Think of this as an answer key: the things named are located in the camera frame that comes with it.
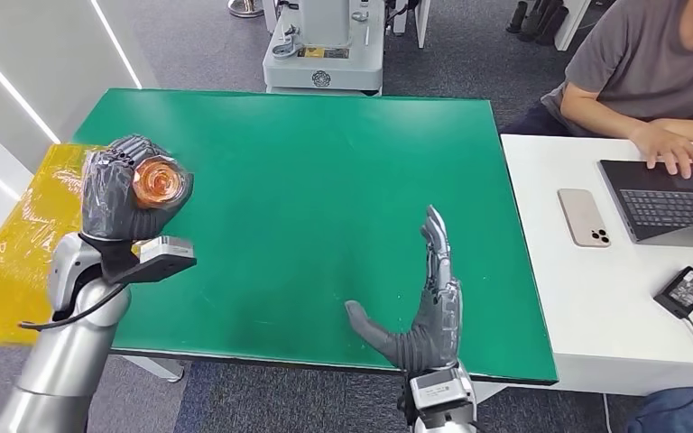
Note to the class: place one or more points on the person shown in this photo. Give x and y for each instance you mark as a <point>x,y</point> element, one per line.
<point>639,60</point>

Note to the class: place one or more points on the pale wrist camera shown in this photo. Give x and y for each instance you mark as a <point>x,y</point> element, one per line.
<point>439,388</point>
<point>167,248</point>

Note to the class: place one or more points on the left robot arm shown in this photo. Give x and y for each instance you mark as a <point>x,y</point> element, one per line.
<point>65,364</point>

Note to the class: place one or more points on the orange bottle with clear cap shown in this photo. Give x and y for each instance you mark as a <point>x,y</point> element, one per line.
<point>158,182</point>

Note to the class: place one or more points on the person's right forearm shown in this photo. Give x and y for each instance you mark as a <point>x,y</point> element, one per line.
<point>597,116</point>

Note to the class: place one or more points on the person's right hand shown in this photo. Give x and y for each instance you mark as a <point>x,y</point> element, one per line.
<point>669,149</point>

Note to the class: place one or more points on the person's leg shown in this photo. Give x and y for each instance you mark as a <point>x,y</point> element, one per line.
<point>681,415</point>

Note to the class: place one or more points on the beige smartphone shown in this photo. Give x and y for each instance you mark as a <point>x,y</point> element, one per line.
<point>584,217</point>

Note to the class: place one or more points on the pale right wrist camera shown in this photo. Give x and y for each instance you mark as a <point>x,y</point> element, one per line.
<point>439,388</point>

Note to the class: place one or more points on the black left camera bracket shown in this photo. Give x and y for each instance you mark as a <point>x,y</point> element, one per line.
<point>119,263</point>

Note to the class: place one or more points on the white furniture panel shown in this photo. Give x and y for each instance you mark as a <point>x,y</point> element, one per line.
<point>421,21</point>
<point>573,21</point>

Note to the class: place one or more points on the yellow film wrapped box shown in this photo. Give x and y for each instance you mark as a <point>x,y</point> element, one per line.
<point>12,269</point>

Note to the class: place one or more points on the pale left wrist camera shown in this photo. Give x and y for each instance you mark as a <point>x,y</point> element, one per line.
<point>167,248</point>

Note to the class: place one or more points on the black cylindrical tube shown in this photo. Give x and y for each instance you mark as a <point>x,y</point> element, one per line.
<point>535,24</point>
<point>553,27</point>
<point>518,18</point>

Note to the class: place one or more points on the dark grey laptop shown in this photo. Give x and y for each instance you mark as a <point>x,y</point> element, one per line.
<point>669,205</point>

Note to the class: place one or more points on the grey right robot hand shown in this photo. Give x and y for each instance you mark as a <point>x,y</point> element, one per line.
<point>436,323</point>

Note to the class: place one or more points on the white table leg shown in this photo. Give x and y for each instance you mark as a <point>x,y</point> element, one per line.
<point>155,369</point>

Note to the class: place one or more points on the white machine base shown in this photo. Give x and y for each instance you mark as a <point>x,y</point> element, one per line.
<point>322,66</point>

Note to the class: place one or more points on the black power adapter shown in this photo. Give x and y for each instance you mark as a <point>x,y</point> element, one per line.
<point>685,292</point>

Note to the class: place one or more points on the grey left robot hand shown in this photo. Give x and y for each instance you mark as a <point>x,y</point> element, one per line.
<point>107,197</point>

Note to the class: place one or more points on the chrome stand base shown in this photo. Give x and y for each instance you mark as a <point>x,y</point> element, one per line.
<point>246,7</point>

